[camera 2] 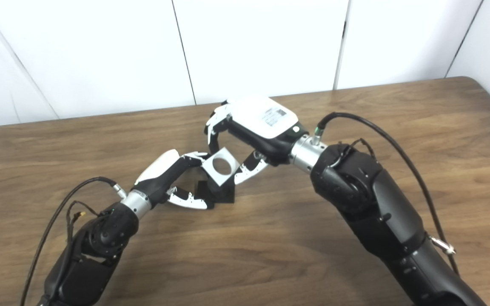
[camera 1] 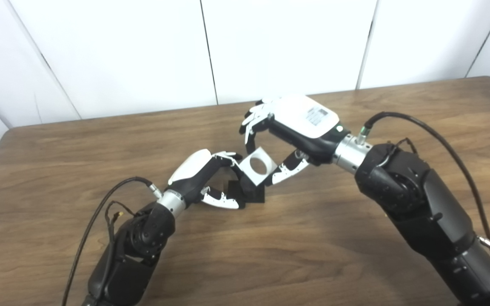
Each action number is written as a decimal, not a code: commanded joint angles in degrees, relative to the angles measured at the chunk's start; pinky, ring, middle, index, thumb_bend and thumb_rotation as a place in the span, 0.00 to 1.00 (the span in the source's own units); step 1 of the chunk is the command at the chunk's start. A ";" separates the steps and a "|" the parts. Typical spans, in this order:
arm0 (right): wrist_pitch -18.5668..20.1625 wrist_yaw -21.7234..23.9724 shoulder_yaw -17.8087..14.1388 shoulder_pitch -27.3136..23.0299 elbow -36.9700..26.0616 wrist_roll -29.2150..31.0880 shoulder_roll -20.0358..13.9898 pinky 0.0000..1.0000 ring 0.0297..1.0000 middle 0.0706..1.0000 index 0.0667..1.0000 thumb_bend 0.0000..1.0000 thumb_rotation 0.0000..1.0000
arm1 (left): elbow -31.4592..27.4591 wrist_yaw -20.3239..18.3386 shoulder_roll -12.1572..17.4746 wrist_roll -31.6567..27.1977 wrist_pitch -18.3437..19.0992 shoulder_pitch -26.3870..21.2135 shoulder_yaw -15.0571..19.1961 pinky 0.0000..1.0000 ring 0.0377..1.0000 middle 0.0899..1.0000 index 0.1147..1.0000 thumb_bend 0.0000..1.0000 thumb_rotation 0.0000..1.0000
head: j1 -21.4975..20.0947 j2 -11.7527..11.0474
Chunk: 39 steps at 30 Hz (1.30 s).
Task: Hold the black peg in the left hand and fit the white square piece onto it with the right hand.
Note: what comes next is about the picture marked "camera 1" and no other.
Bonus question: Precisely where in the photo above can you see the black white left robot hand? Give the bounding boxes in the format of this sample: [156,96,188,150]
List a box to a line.
[168,149,246,210]

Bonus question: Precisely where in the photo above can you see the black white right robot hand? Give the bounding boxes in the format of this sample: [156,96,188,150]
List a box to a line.
[240,94,351,186]

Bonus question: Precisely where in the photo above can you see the white square piece with hole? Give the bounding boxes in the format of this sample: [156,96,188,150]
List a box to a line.
[239,147,278,187]

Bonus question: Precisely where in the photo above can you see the black peg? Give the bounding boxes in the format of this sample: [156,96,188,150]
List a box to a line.
[227,168,266,204]

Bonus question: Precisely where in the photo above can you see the thin right arm wire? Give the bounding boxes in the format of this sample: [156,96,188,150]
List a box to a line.
[380,137,418,167]

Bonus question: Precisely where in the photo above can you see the thin arm wire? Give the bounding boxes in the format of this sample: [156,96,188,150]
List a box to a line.
[380,137,418,167]
[104,201,137,256]

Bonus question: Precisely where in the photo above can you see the thin left arm wire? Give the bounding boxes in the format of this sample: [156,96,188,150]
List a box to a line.
[104,201,137,256]

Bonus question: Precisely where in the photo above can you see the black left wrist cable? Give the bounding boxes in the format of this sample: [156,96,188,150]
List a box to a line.
[61,177,163,306]

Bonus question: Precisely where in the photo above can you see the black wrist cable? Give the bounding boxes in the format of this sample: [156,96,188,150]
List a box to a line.
[357,111,490,269]
[61,177,163,306]

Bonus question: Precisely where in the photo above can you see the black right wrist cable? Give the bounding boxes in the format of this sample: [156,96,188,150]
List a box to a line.
[357,111,490,269]

